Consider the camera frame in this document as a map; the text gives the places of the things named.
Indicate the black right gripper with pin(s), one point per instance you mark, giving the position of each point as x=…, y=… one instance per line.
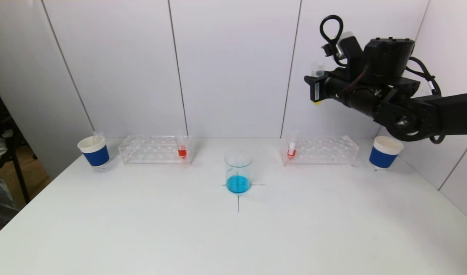
x=316, y=91

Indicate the yellow pigment test tube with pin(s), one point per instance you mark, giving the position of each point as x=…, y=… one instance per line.
x=318, y=70

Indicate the blue pigment test tube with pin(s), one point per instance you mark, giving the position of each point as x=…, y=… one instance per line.
x=98, y=135

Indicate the clear acrylic test tube rack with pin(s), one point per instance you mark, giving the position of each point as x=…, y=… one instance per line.
x=153, y=152
x=321, y=152

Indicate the red pigment tube white label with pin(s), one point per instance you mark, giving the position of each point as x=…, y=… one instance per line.
x=291, y=152

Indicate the clear glass beaker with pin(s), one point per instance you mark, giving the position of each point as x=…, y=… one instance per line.
x=238, y=183

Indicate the red pigment test tube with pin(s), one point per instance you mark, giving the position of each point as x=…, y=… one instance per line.
x=182, y=152

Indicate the blue white paper cup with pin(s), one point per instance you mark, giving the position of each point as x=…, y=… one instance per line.
x=383, y=157
x=97, y=156

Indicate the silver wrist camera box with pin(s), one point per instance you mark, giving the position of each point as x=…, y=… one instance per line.
x=348, y=44

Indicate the black chair frame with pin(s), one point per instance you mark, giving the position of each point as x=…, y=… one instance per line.
x=22, y=172

